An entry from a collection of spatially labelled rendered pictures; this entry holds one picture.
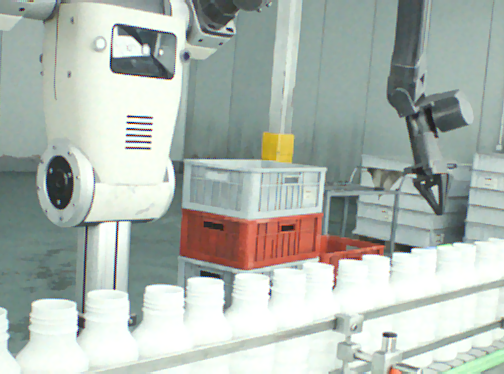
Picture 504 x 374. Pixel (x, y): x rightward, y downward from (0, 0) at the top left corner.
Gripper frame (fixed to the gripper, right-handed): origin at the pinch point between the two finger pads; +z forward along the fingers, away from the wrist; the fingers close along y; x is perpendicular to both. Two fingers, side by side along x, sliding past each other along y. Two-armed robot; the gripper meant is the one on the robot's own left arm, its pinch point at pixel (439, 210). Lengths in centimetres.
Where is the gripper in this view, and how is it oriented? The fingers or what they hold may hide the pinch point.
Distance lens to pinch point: 150.1
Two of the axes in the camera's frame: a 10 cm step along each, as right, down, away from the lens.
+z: 1.9, 9.8, -0.7
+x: -7.4, 1.9, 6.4
